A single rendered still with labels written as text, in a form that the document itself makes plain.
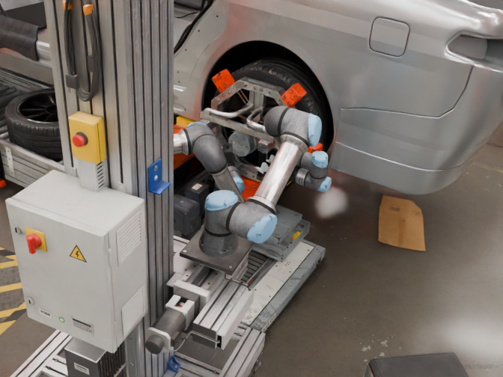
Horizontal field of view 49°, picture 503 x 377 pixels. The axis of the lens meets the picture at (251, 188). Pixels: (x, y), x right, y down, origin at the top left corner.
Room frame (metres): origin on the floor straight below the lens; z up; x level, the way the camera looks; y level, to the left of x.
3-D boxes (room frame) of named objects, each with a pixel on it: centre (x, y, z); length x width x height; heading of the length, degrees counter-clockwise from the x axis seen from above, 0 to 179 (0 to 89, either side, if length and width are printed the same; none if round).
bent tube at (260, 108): (2.45, -0.03, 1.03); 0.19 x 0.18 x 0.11; 152
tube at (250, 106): (2.54, 0.15, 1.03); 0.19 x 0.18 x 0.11; 152
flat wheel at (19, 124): (3.40, 1.36, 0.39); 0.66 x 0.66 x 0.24
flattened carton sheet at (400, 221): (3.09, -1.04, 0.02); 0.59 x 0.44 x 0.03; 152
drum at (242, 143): (2.54, 0.03, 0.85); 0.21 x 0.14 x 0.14; 152
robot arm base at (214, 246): (1.68, 0.11, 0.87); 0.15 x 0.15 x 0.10
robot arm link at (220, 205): (1.68, 0.10, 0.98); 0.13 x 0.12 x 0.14; 62
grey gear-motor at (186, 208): (2.67, 0.32, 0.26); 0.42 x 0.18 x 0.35; 152
